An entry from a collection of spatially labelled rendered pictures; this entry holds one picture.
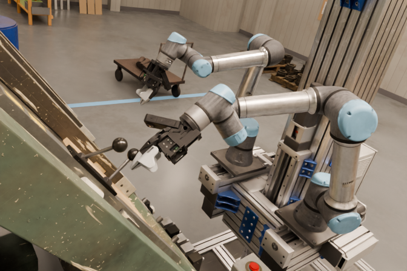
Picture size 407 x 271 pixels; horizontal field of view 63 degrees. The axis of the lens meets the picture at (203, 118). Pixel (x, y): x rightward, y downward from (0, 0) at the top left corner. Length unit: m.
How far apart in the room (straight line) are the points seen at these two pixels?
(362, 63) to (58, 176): 1.24
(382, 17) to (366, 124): 0.51
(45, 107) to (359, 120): 1.02
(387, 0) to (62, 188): 1.27
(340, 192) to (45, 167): 1.01
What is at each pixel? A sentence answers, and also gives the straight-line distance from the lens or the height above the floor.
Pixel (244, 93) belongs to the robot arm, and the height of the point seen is 1.38.
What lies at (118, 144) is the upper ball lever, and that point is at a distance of 0.83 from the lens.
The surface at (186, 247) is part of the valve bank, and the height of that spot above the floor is 0.76.
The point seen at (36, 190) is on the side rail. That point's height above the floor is 1.63.
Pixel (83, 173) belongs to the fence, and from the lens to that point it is 0.88.
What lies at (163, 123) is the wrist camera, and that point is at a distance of 0.97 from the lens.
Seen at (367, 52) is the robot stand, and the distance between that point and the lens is 1.49.
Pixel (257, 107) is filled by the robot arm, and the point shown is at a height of 1.55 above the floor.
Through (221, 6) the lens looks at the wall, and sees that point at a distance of 10.65.
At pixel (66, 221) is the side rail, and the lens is 0.60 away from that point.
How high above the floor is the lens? 1.97
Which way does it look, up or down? 25 degrees down
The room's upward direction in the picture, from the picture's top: 12 degrees clockwise
